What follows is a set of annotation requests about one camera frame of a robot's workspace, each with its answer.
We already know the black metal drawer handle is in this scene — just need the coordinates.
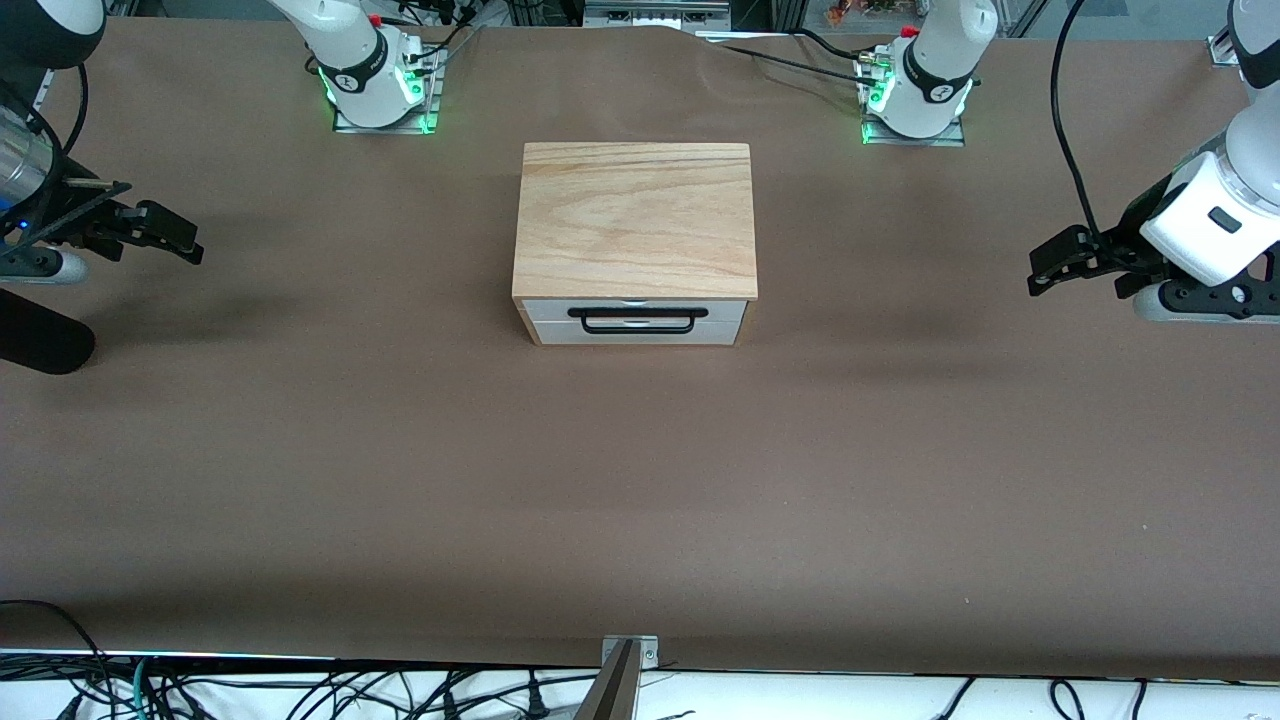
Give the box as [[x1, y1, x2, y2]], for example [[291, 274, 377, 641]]
[[567, 307, 710, 335]]

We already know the grey metal mount bracket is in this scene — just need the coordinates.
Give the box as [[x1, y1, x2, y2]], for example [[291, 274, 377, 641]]
[[575, 635, 661, 720]]

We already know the orange clutter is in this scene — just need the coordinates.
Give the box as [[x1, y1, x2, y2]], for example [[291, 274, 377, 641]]
[[825, 0, 901, 26]]

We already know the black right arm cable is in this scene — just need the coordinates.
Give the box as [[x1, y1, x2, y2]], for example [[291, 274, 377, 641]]
[[30, 65, 91, 186]]

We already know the wooden drawer cabinet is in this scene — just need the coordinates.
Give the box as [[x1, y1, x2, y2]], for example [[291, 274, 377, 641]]
[[512, 142, 759, 347]]

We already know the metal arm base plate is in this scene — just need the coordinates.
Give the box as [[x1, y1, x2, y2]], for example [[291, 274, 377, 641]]
[[333, 45, 442, 136], [862, 115, 967, 148]]

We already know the white-fronted wooden drawer with handle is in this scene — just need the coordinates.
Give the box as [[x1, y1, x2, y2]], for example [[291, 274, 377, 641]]
[[526, 298, 747, 325]]

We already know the brown table cover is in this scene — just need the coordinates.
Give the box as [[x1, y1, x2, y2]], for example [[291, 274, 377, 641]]
[[0, 18, 1280, 681]]

